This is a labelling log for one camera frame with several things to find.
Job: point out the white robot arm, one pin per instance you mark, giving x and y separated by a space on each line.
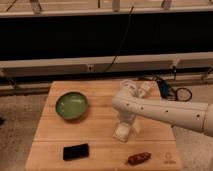
193 116

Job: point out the clear plastic cup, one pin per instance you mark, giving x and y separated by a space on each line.
129 86

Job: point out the black rectangular sponge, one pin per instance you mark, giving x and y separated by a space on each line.
76 151

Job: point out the blue black device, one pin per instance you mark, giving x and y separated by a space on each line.
164 89

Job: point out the wooden board table top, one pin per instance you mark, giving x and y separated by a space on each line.
95 129

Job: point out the white plastic bottle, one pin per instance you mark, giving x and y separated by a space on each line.
144 89

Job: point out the brown sausage-shaped object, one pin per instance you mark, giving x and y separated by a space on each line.
138 158

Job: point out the green ceramic bowl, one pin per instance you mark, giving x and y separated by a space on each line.
71 105

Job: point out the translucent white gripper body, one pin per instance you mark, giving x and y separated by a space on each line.
131 120

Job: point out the white sponge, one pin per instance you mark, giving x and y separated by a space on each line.
122 131

